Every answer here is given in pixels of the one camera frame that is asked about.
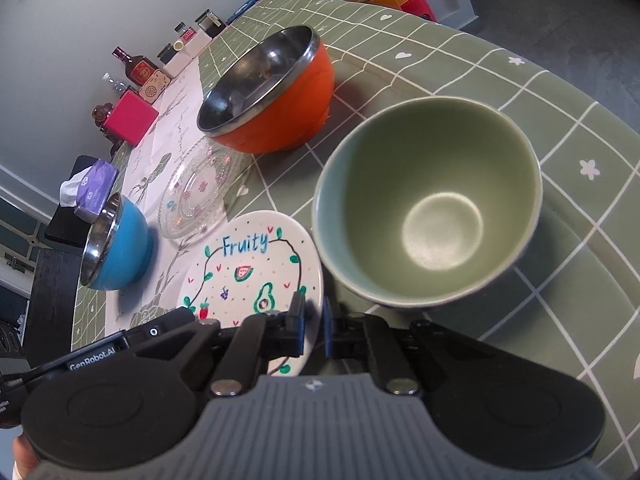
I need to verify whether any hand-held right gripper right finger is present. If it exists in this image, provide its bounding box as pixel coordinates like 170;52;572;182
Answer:
322;296;501;397

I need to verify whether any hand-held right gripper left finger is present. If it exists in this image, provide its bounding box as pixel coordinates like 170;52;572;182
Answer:
135;292;307;395

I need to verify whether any white fruit print plate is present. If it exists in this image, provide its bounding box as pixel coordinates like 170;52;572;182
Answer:
176;211;325;377

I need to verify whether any green ceramic bowl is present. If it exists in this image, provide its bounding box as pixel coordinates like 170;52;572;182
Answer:
311;97;544;310

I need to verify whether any black chair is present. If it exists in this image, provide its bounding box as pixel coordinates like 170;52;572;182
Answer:
30;155;96;361

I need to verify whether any blue steel-lined bowl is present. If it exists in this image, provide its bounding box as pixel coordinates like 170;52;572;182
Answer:
80;192;156;292

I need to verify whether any purple tissue pack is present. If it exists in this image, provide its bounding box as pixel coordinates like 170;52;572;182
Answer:
60;159;120;218

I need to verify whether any clear glass flower plate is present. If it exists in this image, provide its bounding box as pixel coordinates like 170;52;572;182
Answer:
157;137;253;241

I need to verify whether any orange steel-lined bowl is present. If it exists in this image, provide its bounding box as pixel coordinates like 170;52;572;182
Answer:
196;25;335;154

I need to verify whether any brown ceramic jar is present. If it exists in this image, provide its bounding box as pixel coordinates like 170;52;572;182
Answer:
91;103;117;136

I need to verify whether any pink box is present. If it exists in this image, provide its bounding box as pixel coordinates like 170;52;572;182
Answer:
105;92;160;147

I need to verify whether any clear plastic bottle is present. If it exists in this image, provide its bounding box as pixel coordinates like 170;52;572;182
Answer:
102;72;132;95

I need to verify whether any wooden speaker box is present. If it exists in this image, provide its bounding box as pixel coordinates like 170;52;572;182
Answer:
136;71;172;103

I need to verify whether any dark red liquor bottle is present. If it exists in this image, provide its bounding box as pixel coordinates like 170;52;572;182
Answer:
111;46;157;83

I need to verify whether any green checked tablecloth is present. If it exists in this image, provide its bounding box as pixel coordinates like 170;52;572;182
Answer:
70;0;640;391

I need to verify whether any white box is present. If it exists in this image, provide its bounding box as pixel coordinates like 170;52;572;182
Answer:
180;30;213;56
161;50;198;78

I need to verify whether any glass jar black lid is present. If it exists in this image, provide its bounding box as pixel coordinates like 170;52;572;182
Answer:
195;9;223;38

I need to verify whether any red stool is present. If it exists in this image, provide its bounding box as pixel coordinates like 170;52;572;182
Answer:
400;0;438;22

